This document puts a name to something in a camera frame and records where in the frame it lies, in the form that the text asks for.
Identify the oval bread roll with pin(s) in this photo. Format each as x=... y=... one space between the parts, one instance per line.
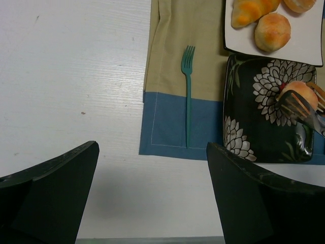
x=300 y=6

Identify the orange croissant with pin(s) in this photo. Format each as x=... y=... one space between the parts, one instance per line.
x=246 y=12

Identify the black floral square plate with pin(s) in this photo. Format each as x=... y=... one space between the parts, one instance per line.
x=254 y=127

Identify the white square plate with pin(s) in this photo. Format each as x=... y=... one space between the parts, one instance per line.
x=305 y=45

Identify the aluminium table frame rail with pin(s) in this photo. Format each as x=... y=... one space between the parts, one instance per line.
x=163 y=240

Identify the round bread roll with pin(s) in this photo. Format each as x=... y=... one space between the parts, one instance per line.
x=272 y=32
x=301 y=88

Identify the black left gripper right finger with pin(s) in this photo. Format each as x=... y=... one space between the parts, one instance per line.
x=256 y=205

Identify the blue and beige placemat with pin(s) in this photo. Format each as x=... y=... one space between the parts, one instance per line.
x=174 y=25

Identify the teal fork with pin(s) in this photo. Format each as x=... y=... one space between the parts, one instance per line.
x=186 y=69

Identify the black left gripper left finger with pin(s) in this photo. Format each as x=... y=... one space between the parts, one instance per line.
x=45 y=203

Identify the metal tongs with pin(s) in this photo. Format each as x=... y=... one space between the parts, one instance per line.
x=296 y=107

